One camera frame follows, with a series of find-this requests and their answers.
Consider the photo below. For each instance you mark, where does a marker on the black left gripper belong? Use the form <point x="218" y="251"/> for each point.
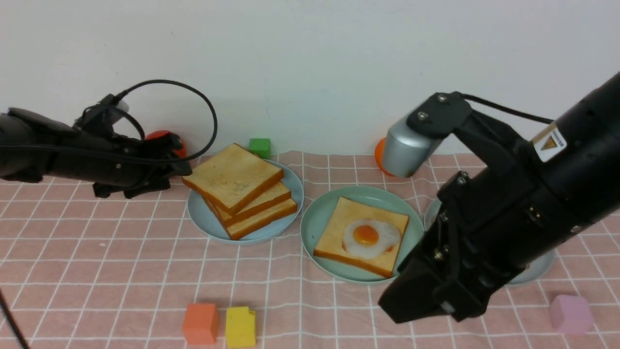
<point x="132" y="167"/>

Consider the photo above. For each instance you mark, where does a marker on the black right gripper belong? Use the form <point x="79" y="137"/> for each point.
<point x="488" y="230"/>

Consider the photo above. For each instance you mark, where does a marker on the fried egg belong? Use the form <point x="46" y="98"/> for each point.
<point x="367" y="239"/>

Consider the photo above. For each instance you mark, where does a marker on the toast slice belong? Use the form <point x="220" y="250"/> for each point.
<point x="347" y="211"/>
<point x="248" y="221"/>
<point x="233" y="178"/>
<point x="276" y="194"/>

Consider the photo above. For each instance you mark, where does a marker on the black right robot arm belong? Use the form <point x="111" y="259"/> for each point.
<point x="577" y="154"/>

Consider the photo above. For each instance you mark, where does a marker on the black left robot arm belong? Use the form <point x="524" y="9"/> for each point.
<point x="34" y="146"/>

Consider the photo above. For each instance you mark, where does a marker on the red yellow pomegranate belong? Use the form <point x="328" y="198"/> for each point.
<point x="179" y="146"/>

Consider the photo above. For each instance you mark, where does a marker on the grey egg plate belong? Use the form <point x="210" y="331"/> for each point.
<point x="534" y="271"/>

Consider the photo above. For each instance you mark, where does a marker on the light blue bread plate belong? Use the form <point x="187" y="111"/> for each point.
<point x="204" y="219"/>

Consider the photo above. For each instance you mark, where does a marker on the pink checkered tablecloth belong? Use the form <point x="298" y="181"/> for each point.
<point x="80" y="273"/>

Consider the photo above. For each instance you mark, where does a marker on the pink foam cube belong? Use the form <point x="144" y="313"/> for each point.
<point x="571" y="315"/>

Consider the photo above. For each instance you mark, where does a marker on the green foam cube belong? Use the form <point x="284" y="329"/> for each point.
<point x="260" y="147"/>

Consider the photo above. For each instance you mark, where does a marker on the orange fruit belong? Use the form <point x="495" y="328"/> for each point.
<point x="378" y="156"/>

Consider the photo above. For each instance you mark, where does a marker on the green middle plate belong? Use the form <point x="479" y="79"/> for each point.
<point x="315" y="222"/>

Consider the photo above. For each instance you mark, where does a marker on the orange foam cube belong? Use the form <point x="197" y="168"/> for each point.
<point x="201" y="324"/>

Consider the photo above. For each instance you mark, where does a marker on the yellow foam block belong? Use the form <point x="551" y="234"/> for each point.
<point x="241" y="327"/>

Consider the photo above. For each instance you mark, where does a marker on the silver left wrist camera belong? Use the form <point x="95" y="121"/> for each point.
<point x="113" y="102"/>

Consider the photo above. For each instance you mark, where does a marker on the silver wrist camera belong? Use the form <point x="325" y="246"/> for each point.
<point x="411" y="140"/>
<point x="113" y="102"/>

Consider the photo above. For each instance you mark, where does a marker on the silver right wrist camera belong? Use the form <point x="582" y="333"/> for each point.
<point x="411" y="140"/>

